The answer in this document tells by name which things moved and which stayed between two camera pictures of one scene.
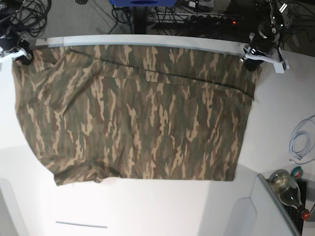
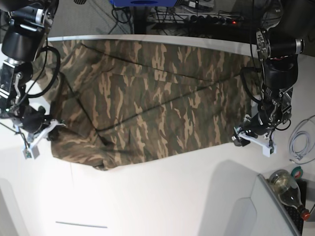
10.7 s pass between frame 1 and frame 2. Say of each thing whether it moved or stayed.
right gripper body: moved
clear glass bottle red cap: stayed
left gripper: moved
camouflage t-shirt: moved
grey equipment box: stayed
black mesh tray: stayed
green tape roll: stayed
